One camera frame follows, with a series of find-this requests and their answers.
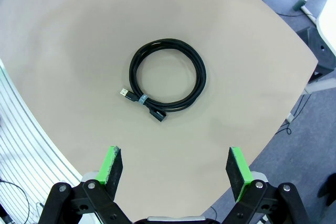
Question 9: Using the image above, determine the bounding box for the black USB cable with label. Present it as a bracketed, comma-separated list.
[117, 38, 207, 124]

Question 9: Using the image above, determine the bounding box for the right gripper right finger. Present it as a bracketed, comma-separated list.
[220, 146, 312, 224]

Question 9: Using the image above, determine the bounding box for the white table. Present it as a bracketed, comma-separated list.
[293, 0, 336, 57]

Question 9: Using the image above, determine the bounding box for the gray table frame bar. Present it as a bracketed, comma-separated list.
[304, 78, 336, 95]

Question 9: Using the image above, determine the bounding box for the white slatted panel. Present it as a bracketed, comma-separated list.
[0, 58, 83, 224]

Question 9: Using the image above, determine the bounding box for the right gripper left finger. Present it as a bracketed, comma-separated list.
[39, 145, 132, 224]

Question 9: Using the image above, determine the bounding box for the black metal base plate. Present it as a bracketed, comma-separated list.
[296, 26, 336, 78]

